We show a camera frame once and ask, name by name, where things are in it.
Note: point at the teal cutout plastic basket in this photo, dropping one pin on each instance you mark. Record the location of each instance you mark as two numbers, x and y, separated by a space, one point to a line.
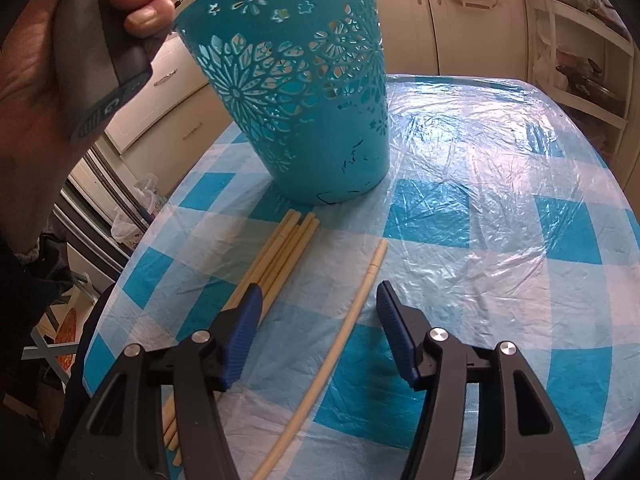
320 160

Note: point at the cream drawer cabinet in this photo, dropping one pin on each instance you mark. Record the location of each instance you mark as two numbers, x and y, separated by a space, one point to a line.
165 90

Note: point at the person's left hand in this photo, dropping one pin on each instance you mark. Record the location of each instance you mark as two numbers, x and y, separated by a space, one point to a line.
25 110

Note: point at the pot with glass lid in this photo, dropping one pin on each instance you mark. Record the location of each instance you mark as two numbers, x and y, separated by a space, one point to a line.
590 82

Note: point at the white open shelf unit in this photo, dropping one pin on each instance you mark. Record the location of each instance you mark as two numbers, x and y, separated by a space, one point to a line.
580 35

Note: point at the blue checkered plastic tablecloth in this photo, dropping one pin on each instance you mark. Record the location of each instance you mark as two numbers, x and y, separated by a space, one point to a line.
500 135

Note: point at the floral printed plastic bag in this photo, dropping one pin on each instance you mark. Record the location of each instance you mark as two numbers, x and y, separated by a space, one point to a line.
149 192

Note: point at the blue white checkered tablecloth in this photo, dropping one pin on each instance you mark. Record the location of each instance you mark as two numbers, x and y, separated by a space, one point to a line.
500 220

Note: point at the white plastic bag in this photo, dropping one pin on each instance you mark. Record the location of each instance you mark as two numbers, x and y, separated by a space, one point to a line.
127 227

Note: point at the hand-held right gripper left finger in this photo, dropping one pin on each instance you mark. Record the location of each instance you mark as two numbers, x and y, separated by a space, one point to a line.
244 342

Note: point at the cream cabinet with doors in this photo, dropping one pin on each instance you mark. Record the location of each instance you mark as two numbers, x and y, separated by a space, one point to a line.
450 20

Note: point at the beige wooden chopstick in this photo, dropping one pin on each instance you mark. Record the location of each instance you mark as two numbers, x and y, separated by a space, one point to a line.
286 252
350 320
298 250
279 255
269 250

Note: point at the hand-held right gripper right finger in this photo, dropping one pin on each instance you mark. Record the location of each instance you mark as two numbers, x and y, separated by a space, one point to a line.
396 342

